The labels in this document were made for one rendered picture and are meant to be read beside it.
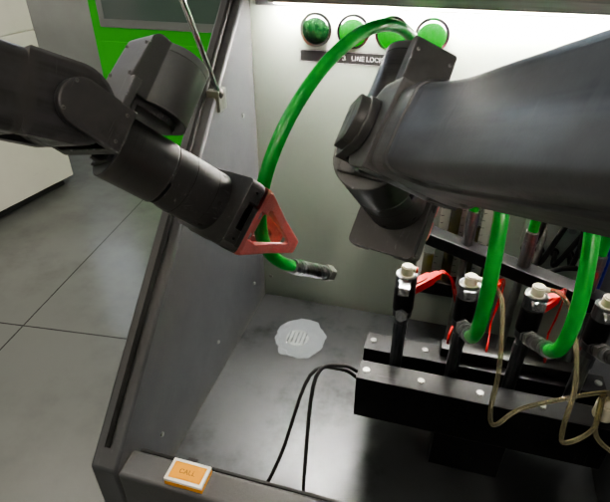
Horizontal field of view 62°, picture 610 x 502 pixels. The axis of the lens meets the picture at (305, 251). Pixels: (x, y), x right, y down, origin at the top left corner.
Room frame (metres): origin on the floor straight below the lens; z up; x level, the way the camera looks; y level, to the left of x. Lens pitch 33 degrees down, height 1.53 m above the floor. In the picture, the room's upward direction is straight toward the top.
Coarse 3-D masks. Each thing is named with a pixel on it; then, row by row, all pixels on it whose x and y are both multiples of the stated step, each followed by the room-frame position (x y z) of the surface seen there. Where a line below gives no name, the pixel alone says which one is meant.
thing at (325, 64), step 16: (352, 32) 0.56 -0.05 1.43; (368, 32) 0.57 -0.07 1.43; (400, 32) 0.63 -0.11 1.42; (336, 48) 0.53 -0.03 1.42; (320, 64) 0.52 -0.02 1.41; (304, 80) 0.50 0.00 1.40; (320, 80) 0.51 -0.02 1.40; (304, 96) 0.49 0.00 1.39; (288, 112) 0.48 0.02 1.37; (288, 128) 0.47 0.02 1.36; (272, 144) 0.46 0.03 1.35; (272, 160) 0.45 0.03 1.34; (272, 176) 0.45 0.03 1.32; (256, 240) 0.44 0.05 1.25; (272, 256) 0.45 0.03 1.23
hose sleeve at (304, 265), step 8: (296, 264) 0.48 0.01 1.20; (304, 264) 0.49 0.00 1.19; (312, 264) 0.50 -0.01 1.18; (320, 264) 0.53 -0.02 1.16; (288, 272) 0.48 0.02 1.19; (296, 272) 0.48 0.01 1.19; (304, 272) 0.49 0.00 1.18; (312, 272) 0.50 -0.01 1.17; (320, 272) 0.51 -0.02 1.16; (328, 272) 0.52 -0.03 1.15
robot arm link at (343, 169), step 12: (336, 168) 0.37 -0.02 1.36; (348, 168) 0.36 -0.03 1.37; (348, 180) 0.36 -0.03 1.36; (360, 180) 0.36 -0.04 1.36; (372, 180) 0.35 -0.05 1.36; (360, 192) 0.36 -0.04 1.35; (372, 192) 0.35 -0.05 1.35; (384, 192) 0.35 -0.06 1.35; (396, 192) 0.36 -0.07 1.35; (408, 192) 0.38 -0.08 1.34; (372, 204) 0.37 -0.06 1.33; (384, 204) 0.37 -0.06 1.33; (396, 204) 0.37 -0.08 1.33
